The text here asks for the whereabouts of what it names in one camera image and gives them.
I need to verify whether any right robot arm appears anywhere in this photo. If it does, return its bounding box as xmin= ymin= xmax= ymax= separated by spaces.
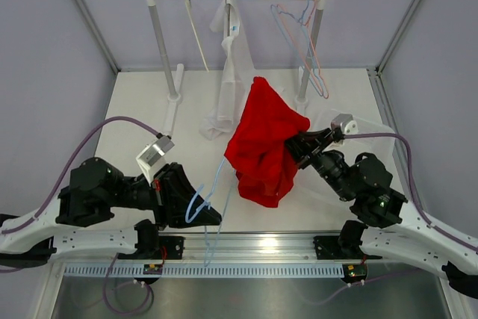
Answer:
xmin=285 ymin=128 xmax=477 ymax=298

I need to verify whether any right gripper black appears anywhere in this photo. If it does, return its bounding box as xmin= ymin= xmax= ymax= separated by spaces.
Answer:
xmin=279 ymin=127 xmax=356 ymax=202

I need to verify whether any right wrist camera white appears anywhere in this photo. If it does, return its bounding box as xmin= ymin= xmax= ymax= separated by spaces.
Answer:
xmin=330 ymin=114 xmax=359 ymax=145

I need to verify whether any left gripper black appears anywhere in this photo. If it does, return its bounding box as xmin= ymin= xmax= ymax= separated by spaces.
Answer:
xmin=105 ymin=163 xmax=223 ymax=232

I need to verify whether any pink wire hanger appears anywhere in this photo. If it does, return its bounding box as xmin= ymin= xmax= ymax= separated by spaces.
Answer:
xmin=278 ymin=0 xmax=330 ymax=100

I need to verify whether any white t shirt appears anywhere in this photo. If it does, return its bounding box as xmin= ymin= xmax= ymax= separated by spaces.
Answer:
xmin=199 ymin=0 xmax=256 ymax=140

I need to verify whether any white plastic basket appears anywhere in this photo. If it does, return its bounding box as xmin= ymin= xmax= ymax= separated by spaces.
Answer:
xmin=294 ymin=109 xmax=395 ymax=206

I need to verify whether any cream wooden hanger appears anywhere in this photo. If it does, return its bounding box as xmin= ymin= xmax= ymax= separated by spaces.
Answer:
xmin=184 ymin=0 xmax=210 ymax=72

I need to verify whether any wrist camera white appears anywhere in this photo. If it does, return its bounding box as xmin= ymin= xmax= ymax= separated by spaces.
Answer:
xmin=136 ymin=134 xmax=174 ymax=184
xmin=330 ymin=114 xmax=359 ymax=145

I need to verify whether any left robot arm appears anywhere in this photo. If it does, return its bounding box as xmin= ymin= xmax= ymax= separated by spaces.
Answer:
xmin=1 ymin=158 xmax=222 ymax=272

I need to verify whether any silver hanger under white shirt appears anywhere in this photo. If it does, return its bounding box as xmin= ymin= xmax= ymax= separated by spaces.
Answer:
xmin=225 ymin=0 xmax=231 ymax=37

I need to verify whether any clothes rack white silver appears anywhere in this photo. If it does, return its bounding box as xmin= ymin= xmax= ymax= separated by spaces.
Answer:
xmin=140 ymin=0 xmax=331 ymax=137

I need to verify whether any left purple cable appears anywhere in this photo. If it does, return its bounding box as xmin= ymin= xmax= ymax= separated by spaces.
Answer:
xmin=0 ymin=116 xmax=165 ymax=315

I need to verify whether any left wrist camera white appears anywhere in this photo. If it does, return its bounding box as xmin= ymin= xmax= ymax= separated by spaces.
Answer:
xmin=136 ymin=134 xmax=174 ymax=184

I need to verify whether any red t shirt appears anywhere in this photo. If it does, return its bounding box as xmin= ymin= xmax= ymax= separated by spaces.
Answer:
xmin=225 ymin=76 xmax=310 ymax=208

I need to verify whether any white slotted cable duct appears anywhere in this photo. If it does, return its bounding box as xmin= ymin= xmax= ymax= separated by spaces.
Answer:
xmin=63 ymin=262 xmax=344 ymax=279

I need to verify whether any aluminium rail frame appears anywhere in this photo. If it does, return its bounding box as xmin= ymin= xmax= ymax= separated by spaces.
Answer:
xmin=51 ymin=230 xmax=361 ymax=264

